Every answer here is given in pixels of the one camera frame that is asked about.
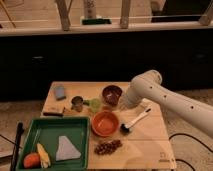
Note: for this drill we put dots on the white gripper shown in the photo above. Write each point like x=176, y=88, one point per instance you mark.
x=124, y=103

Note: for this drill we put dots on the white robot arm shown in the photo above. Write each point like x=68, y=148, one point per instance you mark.
x=148, y=86

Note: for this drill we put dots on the purple bowl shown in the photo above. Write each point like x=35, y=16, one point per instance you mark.
x=111, y=94

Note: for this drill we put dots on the orange bowl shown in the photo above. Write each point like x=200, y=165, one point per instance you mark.
x=104, y=123

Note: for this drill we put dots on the white cup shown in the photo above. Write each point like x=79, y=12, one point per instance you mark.
x=146, y=103

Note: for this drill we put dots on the green measuring cup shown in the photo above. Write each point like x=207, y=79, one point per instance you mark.
x=94, y=104

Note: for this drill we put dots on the metal cup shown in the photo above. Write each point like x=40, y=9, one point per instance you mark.
x=77, y=103

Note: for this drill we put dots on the bunch of brown grapes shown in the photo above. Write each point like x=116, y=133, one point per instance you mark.
x=109, y=147

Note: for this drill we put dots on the grey cloth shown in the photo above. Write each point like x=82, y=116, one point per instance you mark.
x=66, y=150

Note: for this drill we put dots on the brown wooden block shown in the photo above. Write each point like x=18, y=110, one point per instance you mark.
x=53, y=111

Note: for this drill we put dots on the green plastic tray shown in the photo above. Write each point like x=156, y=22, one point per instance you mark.
x=47, y=131

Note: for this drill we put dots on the green box on shelf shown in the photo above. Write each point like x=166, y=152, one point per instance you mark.
x=97, y=21

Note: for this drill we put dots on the yellow corn cob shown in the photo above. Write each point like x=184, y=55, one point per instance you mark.
x=44, y=157

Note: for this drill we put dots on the black pole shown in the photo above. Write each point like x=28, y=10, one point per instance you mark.
x=19, y=132

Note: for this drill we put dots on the orange tomato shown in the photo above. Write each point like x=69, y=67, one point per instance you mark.
x=32, y=160

